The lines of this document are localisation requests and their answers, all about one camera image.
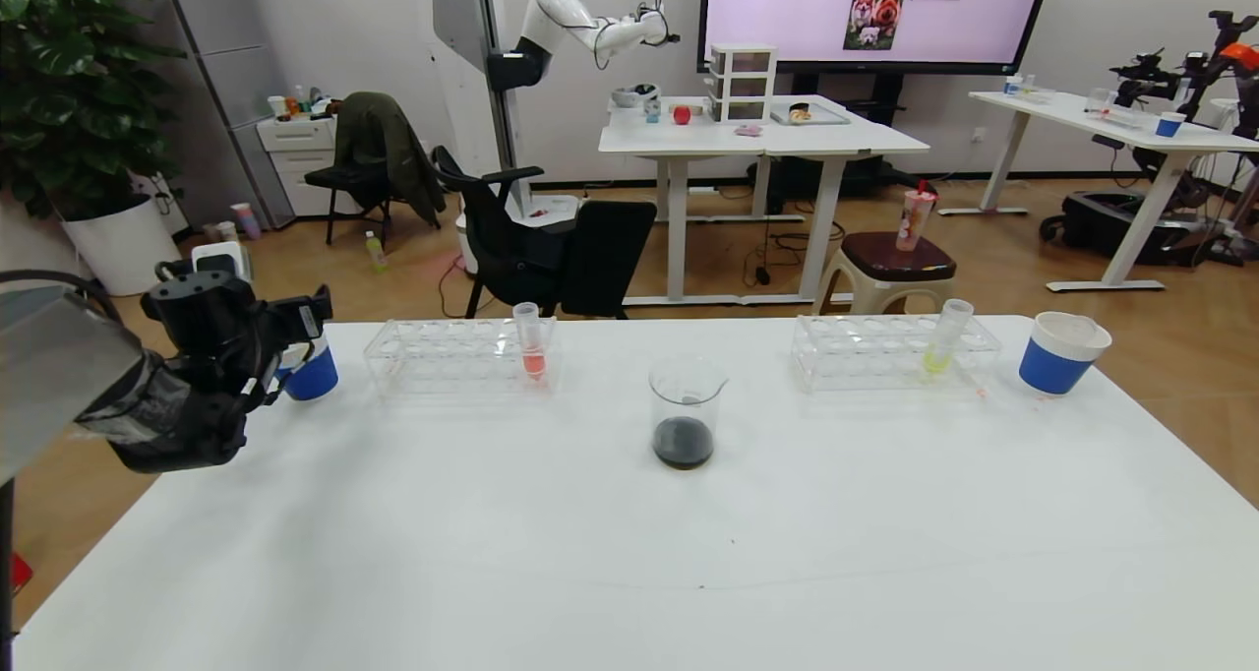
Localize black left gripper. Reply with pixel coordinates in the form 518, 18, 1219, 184
266, 283, 333, 343

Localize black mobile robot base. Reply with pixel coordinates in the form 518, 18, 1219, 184
1041, 191, 1211, 267

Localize clear acrylic test tube rack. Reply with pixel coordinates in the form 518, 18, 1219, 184
790, 314, 1002, 395
364, 317, 562, 398

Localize test tube with pale red liquid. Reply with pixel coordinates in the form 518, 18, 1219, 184
512, 302, 548, 385

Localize clear glass beaker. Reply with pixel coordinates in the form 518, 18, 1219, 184
648, 356, 730, 471

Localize test tube with yellow liquid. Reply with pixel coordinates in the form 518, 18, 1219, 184
922, 298, 975, 377

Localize blue white paper cup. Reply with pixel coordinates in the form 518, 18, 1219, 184
278, 341, 339, 402
1017, 311, 1112, 397

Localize black four-leg chair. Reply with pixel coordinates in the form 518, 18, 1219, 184
305, 91, 444, 249

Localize white drawer cabinet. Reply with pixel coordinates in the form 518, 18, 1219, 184
258, 115, 365, 219

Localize olive green jacket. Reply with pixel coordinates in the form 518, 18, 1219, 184
334, 91, 446, 229

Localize white plant pot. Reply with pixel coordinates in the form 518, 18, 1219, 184
61, 194, 188, 298

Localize grey tall cabinet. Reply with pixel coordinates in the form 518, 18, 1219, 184
162, 0, 296, 229

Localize black office chair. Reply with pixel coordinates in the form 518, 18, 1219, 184
433, 146, 658, 320

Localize white robot lift column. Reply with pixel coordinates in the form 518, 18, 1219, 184
423, 0, 581, 229

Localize large green potted plant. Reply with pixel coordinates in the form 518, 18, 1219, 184
0, 0, 188, 221

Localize white humanoid robot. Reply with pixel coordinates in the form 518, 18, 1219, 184
487, 0, 680, 92

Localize white double desk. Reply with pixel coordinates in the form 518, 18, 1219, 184
598, 95, 930, 306

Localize clear drawer organizer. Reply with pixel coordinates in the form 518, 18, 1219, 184
708, 44, 778, 124

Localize grey flat tray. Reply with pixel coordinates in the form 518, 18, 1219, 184
770, 103, 851, 127

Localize large display screen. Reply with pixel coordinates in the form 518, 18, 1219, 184
696, 0, 1055, 76

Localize brown round stool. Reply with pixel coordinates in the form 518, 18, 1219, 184
816, 231, 957, 316

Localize black screen stand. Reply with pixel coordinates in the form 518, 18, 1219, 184
752, 71, 921, 214

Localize pink drink cup with straw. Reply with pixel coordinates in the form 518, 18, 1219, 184
895, 181, 937, 253

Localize white standing desk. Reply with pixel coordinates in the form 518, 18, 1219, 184
969, 91, 1259, 293

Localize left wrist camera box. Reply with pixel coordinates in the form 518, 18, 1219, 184
192, 241, 245, 280

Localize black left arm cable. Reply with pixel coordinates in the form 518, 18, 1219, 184
0, 271, 121, 324

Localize black floor cables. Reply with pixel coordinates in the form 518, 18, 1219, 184
743, 220, 847, 288

